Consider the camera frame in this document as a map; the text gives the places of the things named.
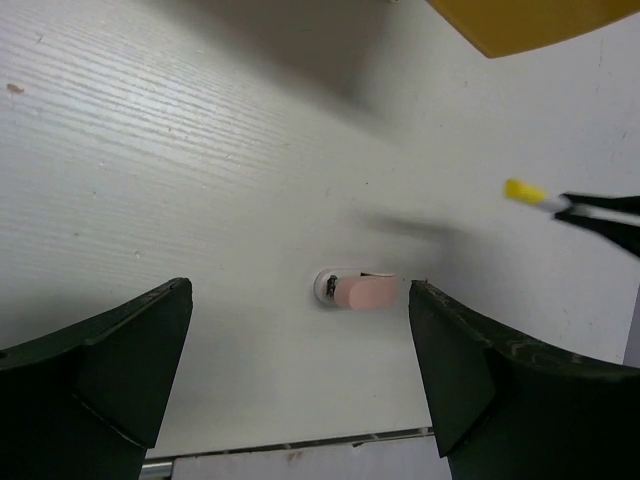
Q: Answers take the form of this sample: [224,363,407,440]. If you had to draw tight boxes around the pink correction tape dispenser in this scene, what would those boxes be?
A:
[313,269,398,311]

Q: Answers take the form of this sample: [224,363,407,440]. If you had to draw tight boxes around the white marker yellow cap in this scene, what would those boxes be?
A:
[503,178,591,217]

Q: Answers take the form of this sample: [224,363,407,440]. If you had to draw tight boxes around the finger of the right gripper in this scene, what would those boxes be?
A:
[554,213,640,257]
[563,193,640,213]

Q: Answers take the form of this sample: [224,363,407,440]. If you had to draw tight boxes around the yellow drawer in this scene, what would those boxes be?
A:
[428,0,639,58]

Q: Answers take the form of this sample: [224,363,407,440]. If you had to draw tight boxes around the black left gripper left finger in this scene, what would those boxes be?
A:
[1,278,193,479]

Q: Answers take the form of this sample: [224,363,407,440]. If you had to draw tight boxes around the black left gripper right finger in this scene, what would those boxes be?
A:
[409,281,639,479]

